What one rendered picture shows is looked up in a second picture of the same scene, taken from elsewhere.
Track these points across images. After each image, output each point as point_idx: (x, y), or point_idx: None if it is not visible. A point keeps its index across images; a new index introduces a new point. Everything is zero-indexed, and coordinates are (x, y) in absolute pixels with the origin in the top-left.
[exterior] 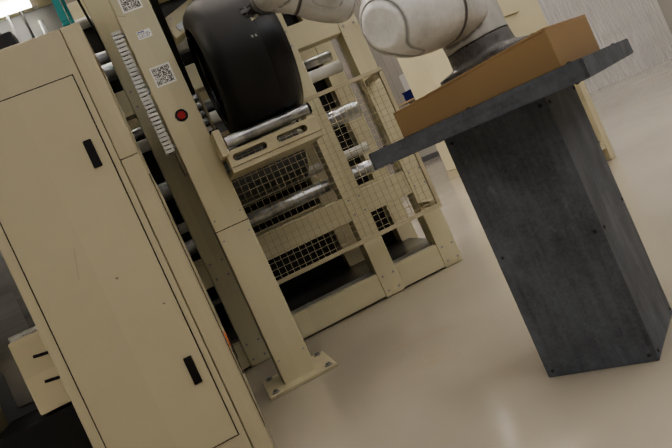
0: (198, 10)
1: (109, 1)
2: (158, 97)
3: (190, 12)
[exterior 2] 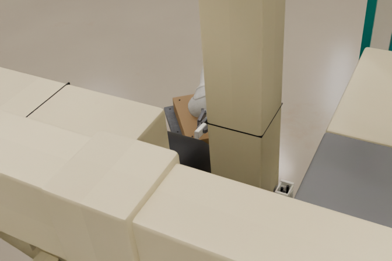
0: (207, 144)
1: (279, 145)
2: None
3: (207, 151)
